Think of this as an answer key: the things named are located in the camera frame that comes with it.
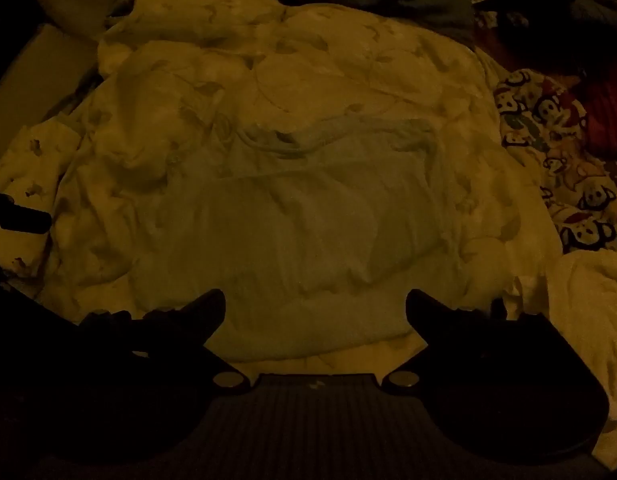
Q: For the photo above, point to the cream printed duvet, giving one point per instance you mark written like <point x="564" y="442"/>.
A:
<point x="180" y="77"/>

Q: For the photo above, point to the white towel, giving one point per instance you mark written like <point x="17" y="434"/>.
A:
<point x="582" y="297"/>

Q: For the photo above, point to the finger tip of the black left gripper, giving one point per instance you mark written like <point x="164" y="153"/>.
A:
<point x="22" y="219"/>

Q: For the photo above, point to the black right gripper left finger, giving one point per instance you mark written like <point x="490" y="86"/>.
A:
<point x="170" y="345"/>

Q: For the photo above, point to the monkey print cloth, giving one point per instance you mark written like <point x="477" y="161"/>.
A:
<point x="543" y="126"/>

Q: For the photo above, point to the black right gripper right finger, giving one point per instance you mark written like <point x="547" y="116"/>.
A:
<point x="473" y="349"/>

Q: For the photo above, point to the pale blue small garment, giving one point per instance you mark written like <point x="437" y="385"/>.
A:
<point x="315" y="247"/>

